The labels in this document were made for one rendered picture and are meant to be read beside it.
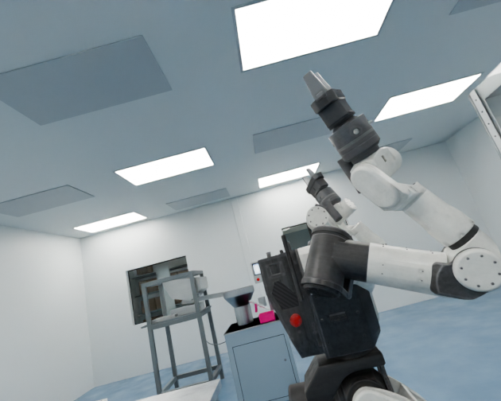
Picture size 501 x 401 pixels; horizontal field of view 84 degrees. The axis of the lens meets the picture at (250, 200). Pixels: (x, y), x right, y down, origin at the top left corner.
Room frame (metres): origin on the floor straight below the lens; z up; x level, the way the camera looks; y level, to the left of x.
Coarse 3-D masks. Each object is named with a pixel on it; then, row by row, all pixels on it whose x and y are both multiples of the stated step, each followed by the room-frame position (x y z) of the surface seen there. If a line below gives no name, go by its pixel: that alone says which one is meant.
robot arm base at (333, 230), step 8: (312, 232) 0.70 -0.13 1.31; (320, 232) 0.67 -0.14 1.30; (328, 232) 0.66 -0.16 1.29; (336, 232) 0.66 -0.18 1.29; (344, 232) 0.67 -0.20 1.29; (304, 280) 0.66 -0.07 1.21; (312, 280) 0.64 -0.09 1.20; (320, 280) 0.63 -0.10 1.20; (344, 280) 0.70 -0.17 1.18; (352, 280) 0.70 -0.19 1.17; (304, 288) 0.70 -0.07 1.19; (312, 288) 0.66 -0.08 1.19; (320, 288) 0.64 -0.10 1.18; (328, 288) 0.63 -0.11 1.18; (336, 288) 0.63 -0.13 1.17; (344, 288) 0.69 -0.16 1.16; (320, 296) 0.71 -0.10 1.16; (328, 296) 0.68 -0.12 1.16; (336, 296) 0.66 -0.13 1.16; (344, 296) 0.67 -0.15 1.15
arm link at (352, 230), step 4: (328, 216) 1.20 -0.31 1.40; (328, 220) 1.19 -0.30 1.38; (332, 224) 1.19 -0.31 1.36; (336, 224) 1.18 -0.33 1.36; (340, 224) 1.20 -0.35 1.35; (344, 224) 1.23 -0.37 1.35; (356, 224) 1.19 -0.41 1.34; (360, 224) 1.15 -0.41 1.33; (364, 224) 1.17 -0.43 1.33; (344, 228) 1.19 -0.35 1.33; (348, 228) 1.20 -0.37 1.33; (352, 228) 1.19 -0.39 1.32; (356, 228) 1.15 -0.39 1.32; (360, 228) 1.15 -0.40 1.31; (348, 232) 1.18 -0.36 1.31; (352, 232) 1.17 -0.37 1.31; (356, 232) 1.16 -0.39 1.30
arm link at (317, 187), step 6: (318, 174) 1.19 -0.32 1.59; (312, 180) 1.21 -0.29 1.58; (318, 180) 1.19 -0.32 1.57; (324, 180) 1.21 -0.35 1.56; (312, 186) 1.23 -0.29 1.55; (318, 186) 1.19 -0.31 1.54; (324, 186) 1.20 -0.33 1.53; (312, 192) 1.24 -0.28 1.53; (318, 192) 1.21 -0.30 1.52; (324, 192) 1.18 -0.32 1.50; (330, 192) 1.17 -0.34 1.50; (318, 198) 1.20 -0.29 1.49; (324, 198) 1.17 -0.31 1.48
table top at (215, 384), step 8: (200, 384) 1.39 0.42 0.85; (208, 384) 1.36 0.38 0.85; (216, 384) 1.33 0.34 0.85; (168, 392) 1.40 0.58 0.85; (176, 392) 1.37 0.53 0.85; (184, 392) 1.34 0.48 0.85; (192, 392) 1.31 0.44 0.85; (200, 392) 1.29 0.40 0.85; (208, 392) 1.27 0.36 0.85; (216, 392) 1.30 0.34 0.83; (136, 400) 1.40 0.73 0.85; (144, 400) 1.37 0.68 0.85; (152, 400) 1.35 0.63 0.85; (160, 400) 1.32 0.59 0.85; (168, 400) 1.30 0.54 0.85; (176, 400) 1.27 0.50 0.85; (184, 400) 1.25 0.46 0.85; (192, 400) 1.23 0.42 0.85; (200, 400) 1.21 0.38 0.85; (208, 400) 1.19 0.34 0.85
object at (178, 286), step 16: (192, 272) 3.77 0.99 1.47; (144, 288) 3.74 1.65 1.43; (160, 288) 4.31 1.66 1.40; (176, 288) 3.82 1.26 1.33; (192, 288) 3.74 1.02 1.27; (144, 304) 3.74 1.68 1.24; (192, 304) 3.93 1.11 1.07; (208, 304) 4.31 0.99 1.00; (160, 320) 3.82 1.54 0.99; (176, 320) 3.74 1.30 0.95; (208, 352) 3.78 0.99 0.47; (176, 368) 4.34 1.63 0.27; (208, 368) 3.74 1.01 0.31; (160, 384) 3.76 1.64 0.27; (176, 384) 4.31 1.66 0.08; (192, 384) 3.75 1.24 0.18
